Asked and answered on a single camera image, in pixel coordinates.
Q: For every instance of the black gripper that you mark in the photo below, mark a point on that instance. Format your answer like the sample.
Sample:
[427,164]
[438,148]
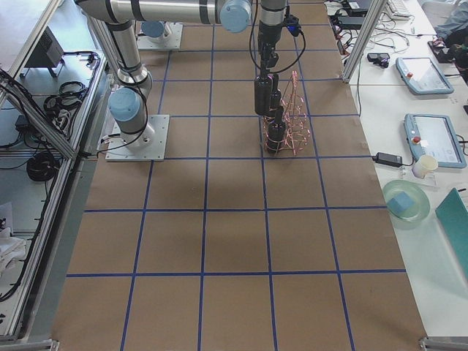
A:
[268,35]

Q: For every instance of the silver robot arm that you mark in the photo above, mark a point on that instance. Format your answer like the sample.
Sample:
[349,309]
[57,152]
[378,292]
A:
[126,22]
[156,29]

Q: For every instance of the white paper cup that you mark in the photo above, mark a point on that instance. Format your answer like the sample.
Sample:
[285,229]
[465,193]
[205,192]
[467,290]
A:
[424,165]

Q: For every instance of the black power adapter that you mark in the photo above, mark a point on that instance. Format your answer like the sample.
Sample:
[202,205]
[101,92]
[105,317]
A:
[391,160]

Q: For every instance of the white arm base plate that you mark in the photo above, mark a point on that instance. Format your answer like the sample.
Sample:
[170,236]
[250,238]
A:
[173,42]
[150,145]

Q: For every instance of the green glass bowl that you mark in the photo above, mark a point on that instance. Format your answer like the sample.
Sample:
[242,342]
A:
[422,206]

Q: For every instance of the dark wine bottle in basket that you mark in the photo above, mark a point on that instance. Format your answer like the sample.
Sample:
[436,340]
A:
[276,96]

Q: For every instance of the blue foam cube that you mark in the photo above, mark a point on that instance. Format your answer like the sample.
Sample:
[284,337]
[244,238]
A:
[399,203]

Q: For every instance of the aluminium frame post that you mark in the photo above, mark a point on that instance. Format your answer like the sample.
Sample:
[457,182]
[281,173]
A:
[369,24]

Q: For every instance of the blue teach pendant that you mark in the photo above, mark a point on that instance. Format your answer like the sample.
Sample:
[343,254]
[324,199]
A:
[423,76]
[434,135]

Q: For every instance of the copper wire wine basket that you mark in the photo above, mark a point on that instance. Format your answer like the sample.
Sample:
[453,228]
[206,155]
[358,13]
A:
[297,132]

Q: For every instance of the teal board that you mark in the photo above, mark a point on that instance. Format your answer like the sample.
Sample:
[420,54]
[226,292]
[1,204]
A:
[452,215]

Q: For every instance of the dark glass wine bottle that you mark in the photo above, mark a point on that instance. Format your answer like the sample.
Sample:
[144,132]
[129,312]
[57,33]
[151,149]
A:
[263,86]

